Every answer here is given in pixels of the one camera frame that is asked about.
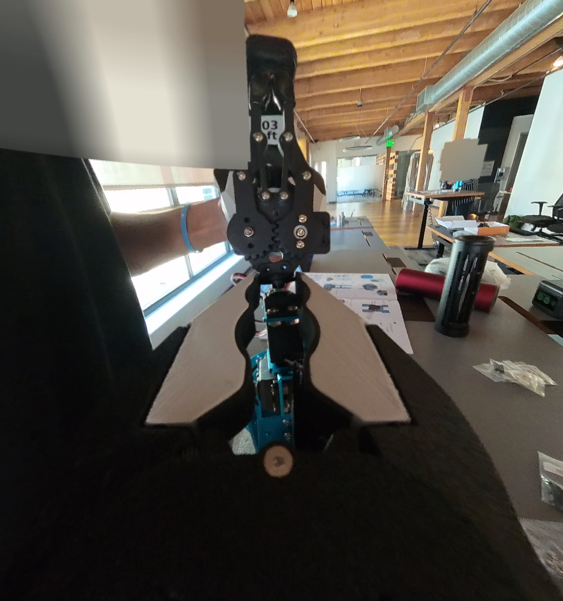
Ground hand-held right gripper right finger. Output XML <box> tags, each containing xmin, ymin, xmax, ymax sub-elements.
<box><xmin>300</xmin><ymin>275</ymin><xmax>412</xmax><ymax>433</ymax></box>

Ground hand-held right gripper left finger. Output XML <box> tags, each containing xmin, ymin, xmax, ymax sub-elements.
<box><xmin>146</xmin><ymin>275</ymin><xmax>263</xmax><ymax>433</ymax></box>

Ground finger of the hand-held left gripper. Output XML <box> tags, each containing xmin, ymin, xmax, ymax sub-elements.
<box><xmin>216</xmin><ymin>183</ymin><xmax>241</xmax><ymax>247</ymax></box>
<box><xmin>306</xmin><ymin>172</ymin><xmax>329</xmax><ymax>226</ymax></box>

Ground black toy robot claw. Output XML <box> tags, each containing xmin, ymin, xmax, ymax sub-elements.
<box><xmin>226</xmin><ymin>77</ymin><xmax>332</xmax><ymax>284</ymax></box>

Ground person's left forearm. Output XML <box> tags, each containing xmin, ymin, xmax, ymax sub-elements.
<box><xmin>110</xmin><ymin>198</ymin><xmax>201</xmax><ymax>277</ymax></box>

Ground dark grey desk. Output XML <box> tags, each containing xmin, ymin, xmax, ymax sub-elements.
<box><xmin>291</xmin><ymin>221</ymin><xmax>563</xmax><ymax>601</ymax></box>

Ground wooden standing desk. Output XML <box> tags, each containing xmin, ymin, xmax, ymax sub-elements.
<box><xmin>403</xmin><ymin>187</ymin><xmax>487</xmax><ymax>250</ymax></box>

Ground cluttered office desk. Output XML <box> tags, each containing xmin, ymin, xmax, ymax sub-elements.
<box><xmin>429</xmin><ymin>213</ymin><xmax>513</xmax><ymax>248</ymax></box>

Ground person's left hand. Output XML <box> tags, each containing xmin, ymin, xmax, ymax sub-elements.
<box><xmin>198</xmin><ymin>197</ymin><xmax>231</xmax><ymax>249</ymax></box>

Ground blue wristband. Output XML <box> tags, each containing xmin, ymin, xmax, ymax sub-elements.
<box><xmin>179</xmin><ymin>204</ymin><xmax>200</xmax><ymax>253</ymax></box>

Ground printed instruction sheet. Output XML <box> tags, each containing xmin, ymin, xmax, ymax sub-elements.
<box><xmin>304</xmin><ymin>272</ymin><xmax>414</xmax><ymax>357</ymax></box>

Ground large window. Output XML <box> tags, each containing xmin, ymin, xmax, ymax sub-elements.
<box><xmin>88</xmin><ymin>159</ymin><xmax>242</xmax><ymax>316</ymax></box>

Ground red tube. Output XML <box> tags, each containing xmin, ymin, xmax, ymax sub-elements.
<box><xmin>395</xmin><ymin>267</ymin><xmax>501</xmax><ymax>313</ymax></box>

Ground black cylindrical flask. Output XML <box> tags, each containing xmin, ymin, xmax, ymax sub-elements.
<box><xmin>434</xmin><ymin>234</ymin><xmax>497</xmax><ymax>338</ymax></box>

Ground wooden column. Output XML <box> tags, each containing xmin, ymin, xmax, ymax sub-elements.
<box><xmin>450</xmin><ymin>86</ymin><xmax>475</xmax><ymax>194</ymax></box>

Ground small clear parts bag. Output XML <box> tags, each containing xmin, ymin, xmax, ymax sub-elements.
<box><xmin>471</xmin><ymin>358</ymin><xmax>558</xmax><ymax>398</ymax></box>

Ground white plastic bag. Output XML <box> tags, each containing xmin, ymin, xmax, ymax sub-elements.
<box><xmin>423</xmin><ymin>255</ymin><xmax>513</xmax><ymax>288</ymax></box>

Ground small black box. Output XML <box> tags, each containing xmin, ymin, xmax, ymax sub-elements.
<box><xmin>530</xmin><ymin>278</ymin><xmax>563</xmax><ymax>323</ymax></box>

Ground beige office table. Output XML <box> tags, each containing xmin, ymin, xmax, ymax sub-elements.
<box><xmin>492</xmin><ymin>244</ymin><xmax>563</xmax><ymax>283</ymax></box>

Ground black office chair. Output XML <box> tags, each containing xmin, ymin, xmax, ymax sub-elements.
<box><xmin>520</xmin><ymin>182</ymin><xmax>563</xmax><ymax>244</ymax></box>

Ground pile of small parts bags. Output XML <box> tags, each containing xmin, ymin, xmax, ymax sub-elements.
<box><xmin>520</xmin><ymin>450</ymin><xmax>563</xmax><ymax>588</ymax></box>

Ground silver ventilation duct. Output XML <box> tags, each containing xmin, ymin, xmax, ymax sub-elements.
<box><xmin>414</xmin><ymin>0</ymin><xmax>563</xmax><ymax>113</ymax></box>

